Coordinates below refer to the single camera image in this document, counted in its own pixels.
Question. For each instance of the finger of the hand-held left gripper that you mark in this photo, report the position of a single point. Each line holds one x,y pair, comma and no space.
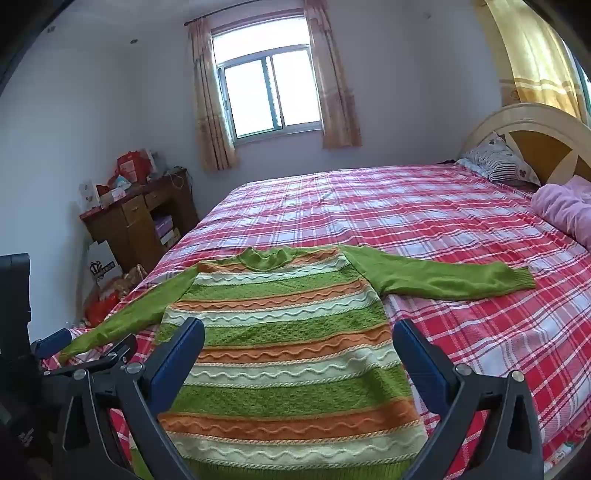
115,353
51,344

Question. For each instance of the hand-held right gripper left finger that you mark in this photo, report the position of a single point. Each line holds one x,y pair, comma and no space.
178,369

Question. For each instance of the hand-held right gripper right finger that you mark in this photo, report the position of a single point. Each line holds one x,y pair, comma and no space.
418,364

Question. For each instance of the green striped knit sweater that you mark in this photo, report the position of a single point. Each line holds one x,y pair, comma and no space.
286,323

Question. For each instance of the red plastic bag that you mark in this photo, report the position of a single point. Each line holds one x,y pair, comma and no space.
101,309

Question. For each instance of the brown patterned bag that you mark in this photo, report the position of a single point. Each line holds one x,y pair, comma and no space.
134,279

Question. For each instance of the white paper bag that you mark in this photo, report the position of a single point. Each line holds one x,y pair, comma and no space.
104,267

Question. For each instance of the brown wooden desk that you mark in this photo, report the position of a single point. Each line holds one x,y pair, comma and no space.
134,230

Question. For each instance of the white carton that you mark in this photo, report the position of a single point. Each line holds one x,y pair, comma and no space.
87,198

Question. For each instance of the flat yellow box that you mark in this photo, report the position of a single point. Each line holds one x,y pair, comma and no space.
170,237

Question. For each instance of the purple box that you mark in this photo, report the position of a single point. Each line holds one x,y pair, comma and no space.
165,226

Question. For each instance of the pink white box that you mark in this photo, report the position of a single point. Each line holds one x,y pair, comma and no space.
111,196

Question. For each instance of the bed with red plaid sheet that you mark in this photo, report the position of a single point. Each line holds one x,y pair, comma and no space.
415,221

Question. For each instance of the light blue packet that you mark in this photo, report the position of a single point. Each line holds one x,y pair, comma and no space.
123,182

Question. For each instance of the red gift box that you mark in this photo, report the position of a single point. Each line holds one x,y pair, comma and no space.
134,166

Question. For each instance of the grey bag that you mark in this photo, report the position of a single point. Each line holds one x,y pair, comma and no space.
157,164

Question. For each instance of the pink blanket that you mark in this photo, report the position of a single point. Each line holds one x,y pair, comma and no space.
563,207

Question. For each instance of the grey patterned pillow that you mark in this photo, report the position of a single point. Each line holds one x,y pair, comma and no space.
498,161

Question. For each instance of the pink curtain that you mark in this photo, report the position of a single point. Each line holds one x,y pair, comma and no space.
337,92
207,115

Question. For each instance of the cream wooden headboard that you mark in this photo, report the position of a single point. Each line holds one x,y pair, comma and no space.
517,122

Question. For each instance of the window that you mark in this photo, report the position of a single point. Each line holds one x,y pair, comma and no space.
258,92

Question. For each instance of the yellow curtain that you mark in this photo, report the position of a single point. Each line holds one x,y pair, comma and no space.
531,55

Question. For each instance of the dark curtain rod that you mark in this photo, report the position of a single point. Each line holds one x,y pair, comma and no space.
194,20

